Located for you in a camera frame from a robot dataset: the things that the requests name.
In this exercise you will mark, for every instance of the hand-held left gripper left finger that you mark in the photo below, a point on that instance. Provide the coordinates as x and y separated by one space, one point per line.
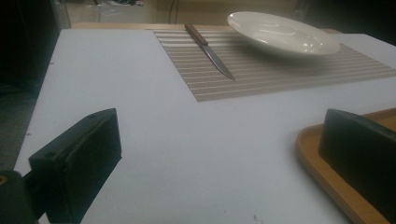
77 161

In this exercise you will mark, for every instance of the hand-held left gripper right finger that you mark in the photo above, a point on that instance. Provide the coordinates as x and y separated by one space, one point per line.
361 152

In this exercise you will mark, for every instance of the wooden tray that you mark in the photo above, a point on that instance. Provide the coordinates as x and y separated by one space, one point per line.
330 183

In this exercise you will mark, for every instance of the striped beige placemat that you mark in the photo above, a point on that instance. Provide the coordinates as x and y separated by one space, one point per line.
264 74

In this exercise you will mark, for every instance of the white ceramic plate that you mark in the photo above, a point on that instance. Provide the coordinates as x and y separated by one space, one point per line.
280 34

